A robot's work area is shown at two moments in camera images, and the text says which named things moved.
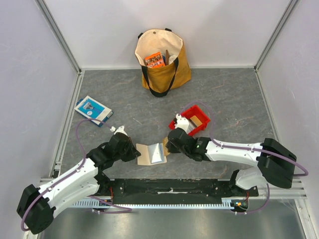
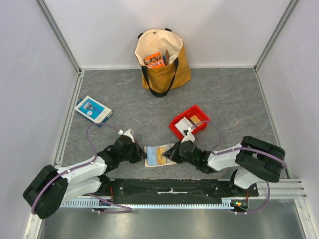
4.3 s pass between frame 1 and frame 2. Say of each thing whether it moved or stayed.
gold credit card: moved
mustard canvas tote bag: stayed
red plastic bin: stayed
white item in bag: stayed
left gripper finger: moved
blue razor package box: stayed
